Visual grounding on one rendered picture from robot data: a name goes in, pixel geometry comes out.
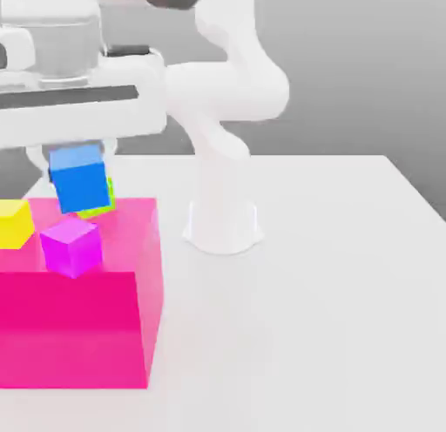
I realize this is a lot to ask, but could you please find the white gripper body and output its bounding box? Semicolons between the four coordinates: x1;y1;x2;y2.
0;52;168;152

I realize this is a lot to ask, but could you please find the small blue cube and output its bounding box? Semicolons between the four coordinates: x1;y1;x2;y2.
47;141;113;216

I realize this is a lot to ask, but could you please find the small lime green cube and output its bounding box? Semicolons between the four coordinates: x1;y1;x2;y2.
76;176;117;220

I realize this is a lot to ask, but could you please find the small yellow cube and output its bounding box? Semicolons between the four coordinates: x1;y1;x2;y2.
0;199;37;251

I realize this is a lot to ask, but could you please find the small magenta cube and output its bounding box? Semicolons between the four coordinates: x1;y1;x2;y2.
38;217;105;280

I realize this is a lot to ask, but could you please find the large pink box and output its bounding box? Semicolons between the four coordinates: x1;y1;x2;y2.
0;197;166;391

